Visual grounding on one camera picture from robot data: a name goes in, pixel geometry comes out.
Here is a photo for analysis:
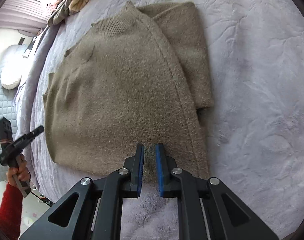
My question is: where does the brown knit sweater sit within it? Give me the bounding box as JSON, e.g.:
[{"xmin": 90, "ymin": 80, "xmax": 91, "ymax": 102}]
[{"xmin": 43, "ymin": 2, "xmax": 213, "ymax": 178}]

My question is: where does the red sleeve forearm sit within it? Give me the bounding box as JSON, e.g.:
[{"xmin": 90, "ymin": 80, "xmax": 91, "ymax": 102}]
[{"xmin": 0, "ymin": 183, "xmax": 23, "ymax": 239}]

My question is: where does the left hand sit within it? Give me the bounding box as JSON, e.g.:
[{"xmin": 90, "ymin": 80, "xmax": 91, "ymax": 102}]
[{"xmin": 6, "ymin": 154, "xmax": 31, "ymax": 187}]

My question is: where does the grey quilted headboard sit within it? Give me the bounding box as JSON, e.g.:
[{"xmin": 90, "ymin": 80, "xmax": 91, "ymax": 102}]
[{"xmin": 0, "ymin": 45, "xmax": 20, "ymax": 183}]

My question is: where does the lavender embossed bedspread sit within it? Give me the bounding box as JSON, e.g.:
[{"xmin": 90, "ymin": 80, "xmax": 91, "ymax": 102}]
[{"xmin": 14, "ymin": 0, "xmax": 304, "ymax": 238}]

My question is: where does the white pillow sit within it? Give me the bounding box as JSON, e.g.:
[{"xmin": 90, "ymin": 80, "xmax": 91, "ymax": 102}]
[{"xmin": 0, "ymin": 45, "xmax": 27, "ymax": 90}]

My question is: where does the purple curtain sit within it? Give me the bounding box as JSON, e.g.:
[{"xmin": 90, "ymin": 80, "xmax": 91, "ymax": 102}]
[{"xmin": 0, "ymin": 0, "xmax": 49, "ymax": 35}]

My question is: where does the dark grey garment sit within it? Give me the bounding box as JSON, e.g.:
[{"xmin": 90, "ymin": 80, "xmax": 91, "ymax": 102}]
[{"xmin": 47, "ymin": 0, "xmax": 76, "ymax": 27}]

